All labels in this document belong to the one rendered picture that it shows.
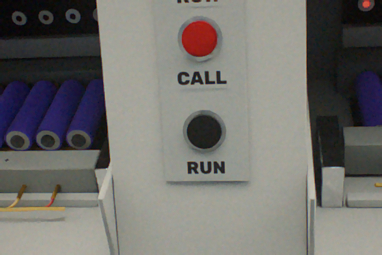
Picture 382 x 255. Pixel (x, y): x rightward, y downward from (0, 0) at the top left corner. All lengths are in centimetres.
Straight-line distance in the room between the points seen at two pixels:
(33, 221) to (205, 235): 11
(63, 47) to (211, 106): 21
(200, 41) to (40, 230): 15
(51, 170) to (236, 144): 12
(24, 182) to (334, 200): 18
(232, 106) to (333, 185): 9
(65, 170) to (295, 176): 14
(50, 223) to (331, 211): 16
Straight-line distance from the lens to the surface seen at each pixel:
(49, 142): 42
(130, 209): 31
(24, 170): 38
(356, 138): 37
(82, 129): 41
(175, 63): 29
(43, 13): 48
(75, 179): 37
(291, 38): 28
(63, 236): 36
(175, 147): 30
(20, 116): 43
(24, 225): 37
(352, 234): 34
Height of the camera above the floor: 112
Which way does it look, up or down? 14 degrees down
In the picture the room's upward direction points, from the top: 3 degrees counter-clockwise
